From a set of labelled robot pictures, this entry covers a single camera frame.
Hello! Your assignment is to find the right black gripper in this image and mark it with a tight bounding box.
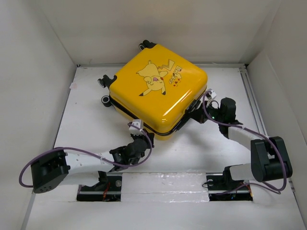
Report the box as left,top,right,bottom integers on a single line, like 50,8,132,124
187,100,224,124

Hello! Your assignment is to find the yellow hard-shell suitcase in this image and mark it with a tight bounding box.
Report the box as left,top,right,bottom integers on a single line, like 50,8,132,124
98,40,208,140

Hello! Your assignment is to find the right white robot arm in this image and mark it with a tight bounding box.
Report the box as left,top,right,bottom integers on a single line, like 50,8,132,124
186,98,293,183

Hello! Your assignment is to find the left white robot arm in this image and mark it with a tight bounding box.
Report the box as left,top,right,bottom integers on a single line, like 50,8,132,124
30,137,153,194

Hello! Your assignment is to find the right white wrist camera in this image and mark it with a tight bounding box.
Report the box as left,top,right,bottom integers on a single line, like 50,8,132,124
204,89,217,100

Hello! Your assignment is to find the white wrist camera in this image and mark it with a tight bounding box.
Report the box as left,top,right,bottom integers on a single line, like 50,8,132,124
204,89,217,100
128,119,143,136

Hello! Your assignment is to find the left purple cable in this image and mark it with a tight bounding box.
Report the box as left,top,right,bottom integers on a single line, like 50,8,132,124
19,122,155,189

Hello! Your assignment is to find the purple cable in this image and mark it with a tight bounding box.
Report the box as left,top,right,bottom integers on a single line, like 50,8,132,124
19,122,155,189
202,92,287,195

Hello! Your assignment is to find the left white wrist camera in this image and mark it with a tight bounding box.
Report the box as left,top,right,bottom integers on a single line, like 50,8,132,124
128,119,143,136

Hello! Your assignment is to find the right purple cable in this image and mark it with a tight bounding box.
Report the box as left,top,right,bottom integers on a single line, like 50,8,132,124
202,92,287,195

